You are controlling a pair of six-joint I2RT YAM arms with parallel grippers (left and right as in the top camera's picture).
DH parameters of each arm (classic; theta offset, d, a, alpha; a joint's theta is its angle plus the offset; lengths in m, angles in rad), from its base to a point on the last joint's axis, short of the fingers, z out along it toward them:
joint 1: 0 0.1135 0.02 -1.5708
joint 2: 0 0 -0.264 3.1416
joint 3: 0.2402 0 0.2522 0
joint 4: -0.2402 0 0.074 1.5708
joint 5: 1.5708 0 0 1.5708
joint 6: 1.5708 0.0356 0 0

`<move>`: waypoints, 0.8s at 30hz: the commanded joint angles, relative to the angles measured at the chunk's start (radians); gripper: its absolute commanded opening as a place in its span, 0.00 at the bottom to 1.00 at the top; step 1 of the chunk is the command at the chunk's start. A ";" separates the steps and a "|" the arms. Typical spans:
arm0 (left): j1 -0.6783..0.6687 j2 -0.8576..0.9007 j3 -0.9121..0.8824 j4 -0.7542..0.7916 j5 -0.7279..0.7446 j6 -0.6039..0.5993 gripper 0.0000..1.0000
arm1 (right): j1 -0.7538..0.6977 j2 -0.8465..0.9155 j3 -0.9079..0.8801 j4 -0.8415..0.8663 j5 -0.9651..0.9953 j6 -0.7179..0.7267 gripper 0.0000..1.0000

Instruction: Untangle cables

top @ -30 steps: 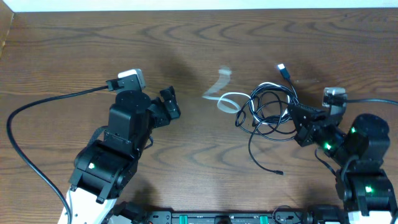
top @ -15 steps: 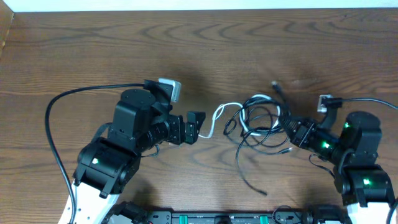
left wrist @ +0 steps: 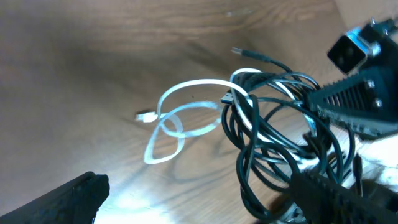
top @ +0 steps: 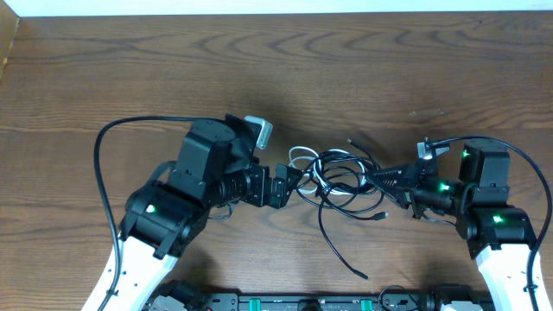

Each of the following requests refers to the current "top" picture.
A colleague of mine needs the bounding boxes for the white cable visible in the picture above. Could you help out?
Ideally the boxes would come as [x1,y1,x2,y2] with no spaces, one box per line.
[288,145,368,196]

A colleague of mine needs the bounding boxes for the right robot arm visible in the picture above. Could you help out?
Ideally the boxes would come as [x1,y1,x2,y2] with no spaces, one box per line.
[368,136,552,310]

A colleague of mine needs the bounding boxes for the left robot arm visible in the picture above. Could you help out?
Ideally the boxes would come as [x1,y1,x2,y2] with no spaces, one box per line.
[83,115,303,310]

